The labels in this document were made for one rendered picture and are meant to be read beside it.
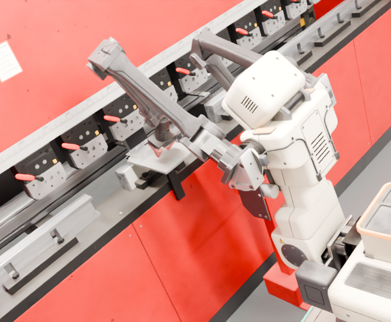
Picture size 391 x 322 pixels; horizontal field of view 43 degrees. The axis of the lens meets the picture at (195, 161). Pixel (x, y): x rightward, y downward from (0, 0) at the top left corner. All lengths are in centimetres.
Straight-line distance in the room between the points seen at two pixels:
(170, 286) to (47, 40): 115
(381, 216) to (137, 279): 104
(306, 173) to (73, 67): 93
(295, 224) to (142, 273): 77
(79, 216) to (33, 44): 67
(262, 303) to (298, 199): 111
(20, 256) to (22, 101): 56
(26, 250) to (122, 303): 45
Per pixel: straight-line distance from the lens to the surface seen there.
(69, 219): 199
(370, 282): 149
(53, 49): 185
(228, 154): 137
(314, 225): 165
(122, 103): 200
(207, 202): 224
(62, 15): 187
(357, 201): 307
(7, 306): 189
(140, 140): 211
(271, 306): 259
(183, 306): 234
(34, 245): 195
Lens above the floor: 190
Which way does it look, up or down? 29 degrees down
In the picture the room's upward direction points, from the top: 21 degrees counter-clockwise
